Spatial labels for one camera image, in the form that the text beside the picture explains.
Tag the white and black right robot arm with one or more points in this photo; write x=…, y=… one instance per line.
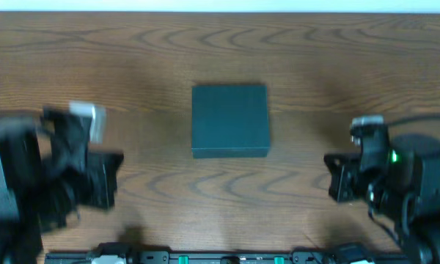
x=398, y=178

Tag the black mounting rail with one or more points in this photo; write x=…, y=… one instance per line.
x=119, y=253

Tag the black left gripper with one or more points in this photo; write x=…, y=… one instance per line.
x=81, y=176

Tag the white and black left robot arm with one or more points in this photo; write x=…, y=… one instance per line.
x=46, y=172

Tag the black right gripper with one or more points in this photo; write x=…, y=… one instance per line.
x=361, y=176

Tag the black gift box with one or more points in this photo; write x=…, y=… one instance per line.
x=230, y=121

